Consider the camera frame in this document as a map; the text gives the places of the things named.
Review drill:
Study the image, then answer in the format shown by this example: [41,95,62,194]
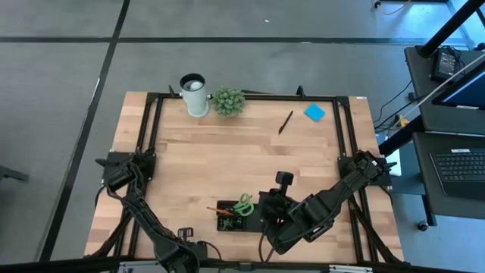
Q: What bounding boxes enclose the thick black stand pole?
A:
[418,0,485,58]

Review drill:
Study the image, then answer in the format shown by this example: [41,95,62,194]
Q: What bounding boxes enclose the green handled scissors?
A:
[231,193,255,218]

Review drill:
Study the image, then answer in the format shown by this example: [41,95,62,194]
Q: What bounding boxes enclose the white cylindrical cup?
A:
[179,73,210,118]

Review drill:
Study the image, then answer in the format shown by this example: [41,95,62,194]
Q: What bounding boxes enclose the black power adapter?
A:
[431,47,462,83]

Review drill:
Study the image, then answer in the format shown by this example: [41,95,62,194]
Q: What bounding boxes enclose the yellow floor cable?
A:
[373,0,412,17]

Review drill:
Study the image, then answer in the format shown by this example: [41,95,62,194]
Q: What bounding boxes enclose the white cable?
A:
[402,52,485,118]

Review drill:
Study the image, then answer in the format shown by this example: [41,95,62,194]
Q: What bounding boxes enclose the black keyboard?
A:
[429,147,485,201]

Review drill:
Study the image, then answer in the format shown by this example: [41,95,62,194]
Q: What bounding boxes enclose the black pen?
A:
[277,110,295,135]

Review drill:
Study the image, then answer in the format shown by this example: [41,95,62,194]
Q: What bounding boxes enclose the black monitor shelf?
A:
[403,44,485,137]

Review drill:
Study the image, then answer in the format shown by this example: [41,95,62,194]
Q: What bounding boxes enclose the small green potted plant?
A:
[211,86,246,118]

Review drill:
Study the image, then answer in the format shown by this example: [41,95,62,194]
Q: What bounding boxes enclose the black keyboard shelf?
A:
[411,130,485,221]

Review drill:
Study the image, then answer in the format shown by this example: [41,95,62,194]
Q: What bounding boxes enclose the black crossbeam with silver brackets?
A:
[0,256,485,273]

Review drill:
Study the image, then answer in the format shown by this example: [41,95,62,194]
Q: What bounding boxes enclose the blue sticky note pad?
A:
[303,102,327,123]

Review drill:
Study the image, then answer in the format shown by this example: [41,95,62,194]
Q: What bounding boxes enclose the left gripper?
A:
[164,227,208,272]

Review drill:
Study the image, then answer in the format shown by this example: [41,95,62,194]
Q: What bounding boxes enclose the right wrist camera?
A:
[275,171,295,195]

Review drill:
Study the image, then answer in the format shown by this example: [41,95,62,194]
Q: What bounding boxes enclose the black aluminium table frame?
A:
[85,85,405,265]

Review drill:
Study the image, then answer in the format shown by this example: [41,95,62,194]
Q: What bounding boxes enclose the black computer monitor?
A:
[431,60,485,111]

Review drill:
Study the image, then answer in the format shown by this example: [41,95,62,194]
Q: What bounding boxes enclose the black mesh desk organizer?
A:
[216,199,266,233]

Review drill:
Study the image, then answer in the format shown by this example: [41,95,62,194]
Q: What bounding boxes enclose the grey chair leg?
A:
[0,165,30,184]

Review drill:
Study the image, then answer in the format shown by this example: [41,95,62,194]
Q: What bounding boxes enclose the black diagonal strut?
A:
[378,115,425,155]

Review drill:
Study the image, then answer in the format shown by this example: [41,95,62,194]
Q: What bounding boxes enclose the black floor cable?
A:
[373,79,415,128]

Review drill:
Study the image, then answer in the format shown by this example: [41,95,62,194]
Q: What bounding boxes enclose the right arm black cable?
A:
[258,223,277,263]

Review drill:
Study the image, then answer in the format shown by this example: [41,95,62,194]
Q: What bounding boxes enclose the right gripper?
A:
[259,189,300,232]

